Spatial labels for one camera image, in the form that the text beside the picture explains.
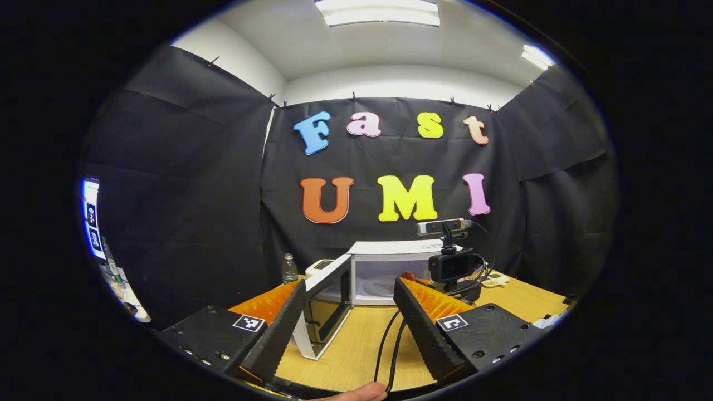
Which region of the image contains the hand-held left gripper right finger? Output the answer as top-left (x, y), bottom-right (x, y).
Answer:
top-left (393, 277), bottom-right (544, 385)

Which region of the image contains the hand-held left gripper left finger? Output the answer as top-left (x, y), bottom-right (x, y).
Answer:
top-left (159, 278), bottom-right (308, 385)

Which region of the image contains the white microwave oven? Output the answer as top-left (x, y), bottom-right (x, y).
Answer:
top-left (290, 241), bottom-right (466, 360)

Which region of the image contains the glass turntable plate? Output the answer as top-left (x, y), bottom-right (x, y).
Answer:
top-left (361, 277), bottom-right (403, 300)

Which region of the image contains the clear water bottle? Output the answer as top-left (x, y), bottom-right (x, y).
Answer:
top-left (281, 253), bottom-right (299, 285)

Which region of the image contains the white toaster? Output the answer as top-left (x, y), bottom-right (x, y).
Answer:
top-left (305, 259), bottom-right (335, 279)

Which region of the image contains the white side table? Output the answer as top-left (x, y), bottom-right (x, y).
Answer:
top-left (100, 262), bottom-right (151, 324)

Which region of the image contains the black backdrop cloth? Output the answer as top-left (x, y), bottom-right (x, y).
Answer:
top-left (78, 45), bottom-right (619, 329)

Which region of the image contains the green bottle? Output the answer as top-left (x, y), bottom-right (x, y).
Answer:
top-left (103, 237), bottom-right (121, 282)

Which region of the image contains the small ceiling light panel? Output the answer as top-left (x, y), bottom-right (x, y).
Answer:
top-left (522, 45), bottom-right (556, 71)

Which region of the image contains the large ceiling light panel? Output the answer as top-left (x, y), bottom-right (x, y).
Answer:
top-left (315, 0), bottom-right (441, 27)

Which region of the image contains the black cable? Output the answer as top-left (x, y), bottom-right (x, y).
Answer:
top-left (386, 319), bottom-right (408, 393)
top-left (373, 309), bottom-right (402, 384)

